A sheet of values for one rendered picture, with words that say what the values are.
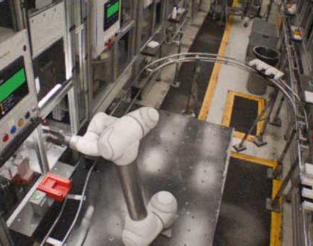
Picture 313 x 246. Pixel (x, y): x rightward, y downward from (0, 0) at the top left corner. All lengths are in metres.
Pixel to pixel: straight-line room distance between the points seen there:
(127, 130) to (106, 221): 0.82
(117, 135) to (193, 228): 0.94
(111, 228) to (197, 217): 0.55
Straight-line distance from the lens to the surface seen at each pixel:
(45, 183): 1.91
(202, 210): 2.16
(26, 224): 1.82
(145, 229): 1.71
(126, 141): 1.37
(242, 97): 4.55
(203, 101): 4.27
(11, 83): 1.43
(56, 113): 2.33
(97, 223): 2.04
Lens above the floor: 2.39
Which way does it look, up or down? 38 degrees down
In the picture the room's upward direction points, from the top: 6 degrees clockwise
